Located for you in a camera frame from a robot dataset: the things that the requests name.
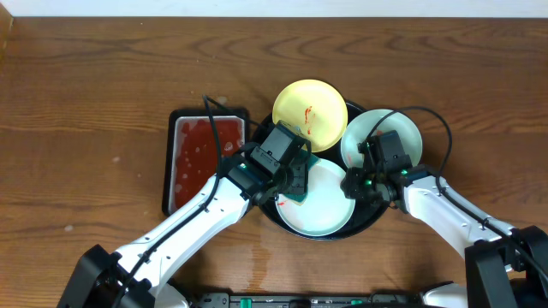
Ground light blue plate front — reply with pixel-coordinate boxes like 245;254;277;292
276;158;356;237

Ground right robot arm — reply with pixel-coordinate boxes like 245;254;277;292
341;139;547;307

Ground black rectangular water tray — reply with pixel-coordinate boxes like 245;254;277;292
162;108;249;216

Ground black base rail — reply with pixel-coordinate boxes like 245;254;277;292
189;293;426;308

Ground yellow plate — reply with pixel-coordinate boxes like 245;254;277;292
272;80;348;152

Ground light blue plate upper right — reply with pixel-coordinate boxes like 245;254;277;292
340;109;423;168

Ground green scrubbing sponge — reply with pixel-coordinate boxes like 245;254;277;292
281;150;319;204

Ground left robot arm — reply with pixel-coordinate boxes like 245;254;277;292
58;146;318;307

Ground light blue plate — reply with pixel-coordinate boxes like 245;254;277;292
340;109;423;168
276;158;356;237

